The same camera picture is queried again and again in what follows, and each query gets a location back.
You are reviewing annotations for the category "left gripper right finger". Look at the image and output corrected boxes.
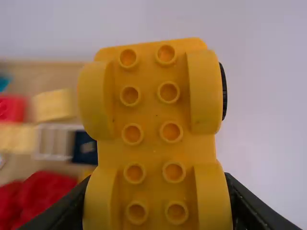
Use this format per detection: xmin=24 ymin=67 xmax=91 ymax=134
xmin=224 ymin=172 xmax=305 ymax=230

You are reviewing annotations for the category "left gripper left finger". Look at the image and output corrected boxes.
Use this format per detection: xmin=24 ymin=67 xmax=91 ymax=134
xmin=16 ymin=174 xmax=94 ymax=230

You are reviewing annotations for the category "yellow toy brick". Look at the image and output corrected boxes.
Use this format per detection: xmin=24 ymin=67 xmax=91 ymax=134
xmin=0 ymin=124 xmax=40 ymax=155
xmin=31 ymin=88 xmax=81 ymax=124

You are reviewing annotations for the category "yellow toy car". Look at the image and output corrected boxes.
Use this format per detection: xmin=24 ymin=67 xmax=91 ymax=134
xmin=77 ymin=37 xmax=235 ymax=230

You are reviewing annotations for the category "red toy brick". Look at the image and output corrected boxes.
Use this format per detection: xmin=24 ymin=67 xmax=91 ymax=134
xmin=0 ymin=94 xmax=28 ymax=124
xmin=0 ymin=181 xmax=24 ymax=230
xmin=18 ymin=170 xmax=79 ymax=218

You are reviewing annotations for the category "white toy brick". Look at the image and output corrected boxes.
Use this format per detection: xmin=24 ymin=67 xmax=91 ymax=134
xmin=35 ymin=122 xmax=76 ymax=161

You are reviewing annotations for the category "dark blue toy brick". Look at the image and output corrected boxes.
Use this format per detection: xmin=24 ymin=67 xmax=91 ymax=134
xmin=71 ymin=130 xmax=99 ymax=166

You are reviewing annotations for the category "tan tray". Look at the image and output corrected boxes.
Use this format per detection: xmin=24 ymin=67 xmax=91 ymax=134
xmin=0 ymin=57 xmax=99 ymax=190

